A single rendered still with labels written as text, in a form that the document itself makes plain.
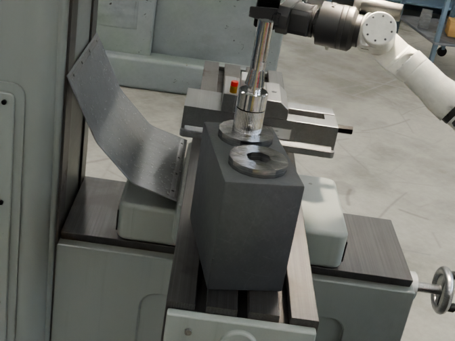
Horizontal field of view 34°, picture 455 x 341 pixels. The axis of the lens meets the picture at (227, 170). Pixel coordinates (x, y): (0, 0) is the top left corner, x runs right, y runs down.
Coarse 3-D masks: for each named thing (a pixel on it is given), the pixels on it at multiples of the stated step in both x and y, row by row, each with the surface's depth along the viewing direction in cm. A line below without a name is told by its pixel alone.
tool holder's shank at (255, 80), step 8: (264, 24) 111; (272, 24) 111; (256, 32) 112; (264, 32) 111; (256, 40) 112; (264, 40) 112; (256, 48) 113; (264, 48) 113; (256, 56) 113; (264, 56) 114; (256, 64) 114; (264, 64) 114; (248, 72) 115; (256, 72) 114; (264, 72) 115; (248, 80) 115; (256, 80) 114; (264, 80) 115; (248, 88) 116; (256, 88) 115
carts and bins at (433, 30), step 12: (432, 12) 589; (444, 12) 538; (408, 24) 593; (420, 24) 581; (432, 24) 601; (444, 24) 608; (432, 36) 564; (444, 36) 570; (432, 48) 551; (444, 48) 634; (432, 60) 554
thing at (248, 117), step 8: (240, 104) 116; (248, 104) 115; (256, 104) 115; (264, 104) 116; (240, 112) 116; (248, 112) 116; (256, 112) 116; (264, 112) 117; (240, 120) 117; (248, 120) 116; (256, 120) 117; (232, 128) 119; (240, 128) 117; (248, 128) 117; (256, 128) 117; (248, 136) 118
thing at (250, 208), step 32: (224, 128) 119; (224, 160) 111; (256, 160) 113; (288, 160) 115; (224, 192) 106; (256, 192) 106; (288, 192) 107; (192, 224) 128; (224, 224) 108; (256, 224) 109; (288, 224) 110; (224, 256) 111; (256, 256) 112; (288, 256) 113; (224, 288) 113; (256, 288) 114
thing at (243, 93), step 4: (240, 88) 116; (244, 88) 117; (240, 92) 116; (244, 92) 115; (248, 92) 115; (252, 92) 116; (260, 92) 116; (264, 92) 116; (240, 96) 116; (244, 96) 115; (248, 96) 115; (252, 96) 115; (256, 96) 115; (260, 96) 115; (264, 96) 115; (252, 100) 115; (256, 100) 115; (260, 100) 115; (264, 100) 116
